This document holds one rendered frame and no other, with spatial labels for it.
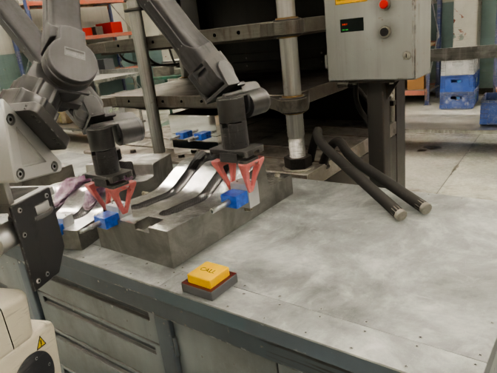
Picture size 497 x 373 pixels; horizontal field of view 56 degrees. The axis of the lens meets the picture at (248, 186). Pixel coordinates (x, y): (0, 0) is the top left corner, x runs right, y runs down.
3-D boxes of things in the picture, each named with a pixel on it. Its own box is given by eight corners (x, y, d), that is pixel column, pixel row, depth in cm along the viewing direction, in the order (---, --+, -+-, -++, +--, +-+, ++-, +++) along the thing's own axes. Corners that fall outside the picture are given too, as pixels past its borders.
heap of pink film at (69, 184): (95, 210, 127) (88, 183, 125) (43, 209, 133) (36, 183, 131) (145, 179, 150) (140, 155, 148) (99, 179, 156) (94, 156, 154)
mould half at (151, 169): (82, 250, 118) (72, 209, 114) (4, 245, 127) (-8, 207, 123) (175, 183, 162) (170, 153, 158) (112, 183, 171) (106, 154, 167)
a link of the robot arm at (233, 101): (209, 95, 96) (230, 95, 92) (231, 89, 101) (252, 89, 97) (214, 128, 98) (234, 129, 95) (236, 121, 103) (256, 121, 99)
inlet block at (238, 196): (222, 225, 95) (219, 200, 93) (204, 221, 98) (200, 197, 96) (259, 203, 105) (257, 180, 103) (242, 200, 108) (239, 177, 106)
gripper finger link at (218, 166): (233, 183, 108) (228, 143, 105) (258, 186, 104) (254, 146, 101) (214, 193, 103) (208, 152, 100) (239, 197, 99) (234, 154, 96)
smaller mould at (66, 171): (26, 199, 164) (21, 180, 162) (5, 195, 173) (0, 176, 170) (76, 181, 179) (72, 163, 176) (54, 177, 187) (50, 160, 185)
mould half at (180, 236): (173, 269, 103) (163, 212, 99) (100, 246, 118) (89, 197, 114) (293, 193, 140) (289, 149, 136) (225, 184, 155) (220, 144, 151)
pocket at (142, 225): (151, 242, 105) (149, 227, 104) (136, 238, 108) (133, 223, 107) (166, 234, 108) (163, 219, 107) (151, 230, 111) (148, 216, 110)
